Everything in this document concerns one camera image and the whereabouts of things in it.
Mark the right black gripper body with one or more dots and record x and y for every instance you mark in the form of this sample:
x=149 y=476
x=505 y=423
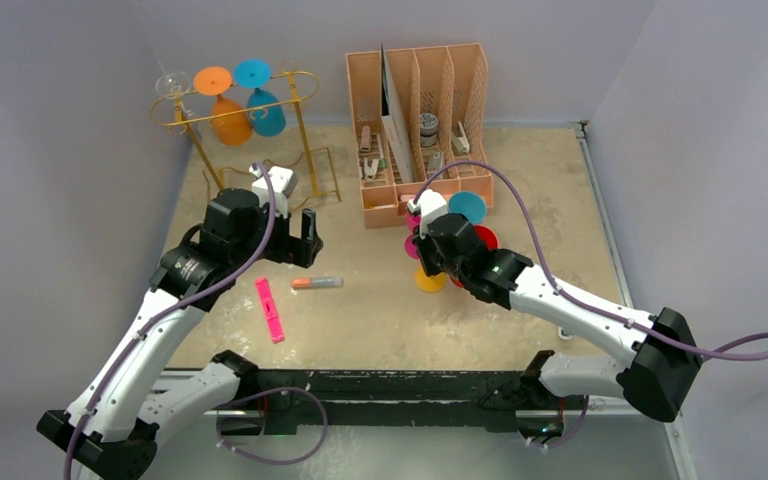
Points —
x=423 y=250

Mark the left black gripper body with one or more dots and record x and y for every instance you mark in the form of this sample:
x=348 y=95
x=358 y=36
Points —
x=282 y=246

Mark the red plastic wine glass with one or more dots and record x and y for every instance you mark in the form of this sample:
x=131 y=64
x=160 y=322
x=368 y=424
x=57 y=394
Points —
x=487 y=236

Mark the light blue wine glass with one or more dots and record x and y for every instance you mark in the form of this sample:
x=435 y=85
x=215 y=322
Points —
x=469 y=204

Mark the magenta plastic wine glass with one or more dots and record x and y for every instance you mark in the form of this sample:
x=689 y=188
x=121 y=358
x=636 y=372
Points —
x=410 y=247

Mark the yellow plastic wine glass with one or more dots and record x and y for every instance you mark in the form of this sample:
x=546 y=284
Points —
x=429 y=283

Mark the clear wine glass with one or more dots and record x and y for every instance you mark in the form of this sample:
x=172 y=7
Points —
x=173 y=85

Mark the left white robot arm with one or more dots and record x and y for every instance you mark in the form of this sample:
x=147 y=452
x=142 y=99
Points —
x=115 y=428

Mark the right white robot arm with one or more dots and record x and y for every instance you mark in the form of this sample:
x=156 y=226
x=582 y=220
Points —
x=640 y=359

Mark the orange plastic wine glass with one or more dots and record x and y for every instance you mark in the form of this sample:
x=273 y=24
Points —
x=231 y=127

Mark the dark blue wine glass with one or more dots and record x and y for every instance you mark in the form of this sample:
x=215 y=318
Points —
x=266 y=115

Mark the orange grey marker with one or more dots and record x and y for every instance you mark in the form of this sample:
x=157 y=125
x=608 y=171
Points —
x=321 y=282

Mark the small white stapler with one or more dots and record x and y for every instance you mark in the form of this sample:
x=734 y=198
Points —
x=459 y=139

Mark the pink flat clip tool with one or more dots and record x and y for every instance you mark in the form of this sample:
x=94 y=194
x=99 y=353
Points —
x=271 y=315

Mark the round grey tin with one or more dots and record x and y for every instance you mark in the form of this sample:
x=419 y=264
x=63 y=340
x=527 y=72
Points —
x=429 y=128

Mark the white folder in organizer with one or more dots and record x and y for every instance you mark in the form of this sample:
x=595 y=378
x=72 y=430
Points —
x=394 y=123

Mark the peach desk organizer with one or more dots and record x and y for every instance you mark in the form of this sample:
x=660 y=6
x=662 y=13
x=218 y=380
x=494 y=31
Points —
x=448 y=81

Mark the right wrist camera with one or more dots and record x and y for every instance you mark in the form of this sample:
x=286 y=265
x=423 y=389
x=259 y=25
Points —
x=423 y=210

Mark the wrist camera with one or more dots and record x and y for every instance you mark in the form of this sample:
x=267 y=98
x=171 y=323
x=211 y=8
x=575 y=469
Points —
x=283 y=181
x=423 y=210

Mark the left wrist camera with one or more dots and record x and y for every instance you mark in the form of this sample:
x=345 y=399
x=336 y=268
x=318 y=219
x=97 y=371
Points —
x=283 y=181

